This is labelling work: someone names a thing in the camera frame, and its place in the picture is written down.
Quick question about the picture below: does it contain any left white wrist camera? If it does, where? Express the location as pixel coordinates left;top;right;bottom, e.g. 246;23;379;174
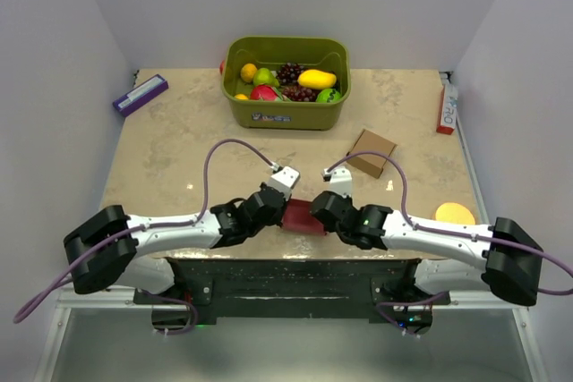
266;166;300;201

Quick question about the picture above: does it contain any green pear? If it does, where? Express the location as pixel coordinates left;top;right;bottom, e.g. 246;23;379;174
252;67;279;87

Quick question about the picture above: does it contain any dark grape bunch back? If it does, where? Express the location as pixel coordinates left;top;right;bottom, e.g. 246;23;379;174
277;63;306;86

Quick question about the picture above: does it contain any green lime fruit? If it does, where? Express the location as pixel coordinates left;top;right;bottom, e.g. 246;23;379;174
315;88;342;104

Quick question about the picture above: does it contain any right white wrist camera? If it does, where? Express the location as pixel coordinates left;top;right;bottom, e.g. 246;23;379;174
322;165;353;198

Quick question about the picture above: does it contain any red white toothpaste box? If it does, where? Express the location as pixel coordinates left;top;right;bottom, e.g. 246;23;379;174
436;82;458;135

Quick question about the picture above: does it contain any yellow mango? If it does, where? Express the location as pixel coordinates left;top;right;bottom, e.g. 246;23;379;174
297;69;338;90

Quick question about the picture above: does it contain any red fruit behind tub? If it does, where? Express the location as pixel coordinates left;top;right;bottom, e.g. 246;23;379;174
219;60;226;76

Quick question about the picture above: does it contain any purple rectangular box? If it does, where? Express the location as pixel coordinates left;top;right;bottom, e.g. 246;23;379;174
112;74;169;118

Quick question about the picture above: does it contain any dark grape bunch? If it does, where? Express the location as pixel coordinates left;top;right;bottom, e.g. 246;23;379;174
281;84;320;102
277;63;306;86

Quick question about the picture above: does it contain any brown cardboard box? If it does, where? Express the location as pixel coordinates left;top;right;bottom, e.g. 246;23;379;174
346;128;398;180

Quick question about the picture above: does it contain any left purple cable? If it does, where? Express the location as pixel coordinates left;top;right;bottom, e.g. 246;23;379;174
13;139;281;336

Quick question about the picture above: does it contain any pink paper box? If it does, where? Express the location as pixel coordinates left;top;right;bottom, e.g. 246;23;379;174
281;199;327;236

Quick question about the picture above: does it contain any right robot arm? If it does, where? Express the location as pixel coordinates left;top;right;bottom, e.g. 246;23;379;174
310;191;542;307

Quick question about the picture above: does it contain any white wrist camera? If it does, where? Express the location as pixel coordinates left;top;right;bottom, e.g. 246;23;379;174
266;166;300;201
322;165;353;198

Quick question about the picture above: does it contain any dark grape bunch front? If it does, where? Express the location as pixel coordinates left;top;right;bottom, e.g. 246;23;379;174
281;84;320;102

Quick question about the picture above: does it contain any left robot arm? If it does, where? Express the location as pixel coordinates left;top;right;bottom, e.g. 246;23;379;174
64;179;295;303

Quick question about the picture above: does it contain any orange round disc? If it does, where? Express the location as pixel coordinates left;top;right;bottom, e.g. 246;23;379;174
433;202;475;225

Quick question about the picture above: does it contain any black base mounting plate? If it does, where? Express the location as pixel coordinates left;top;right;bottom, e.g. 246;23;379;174
133;259;432;330

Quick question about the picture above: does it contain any olive green plastic tub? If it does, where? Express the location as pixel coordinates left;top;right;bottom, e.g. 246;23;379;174
221;36;350;131

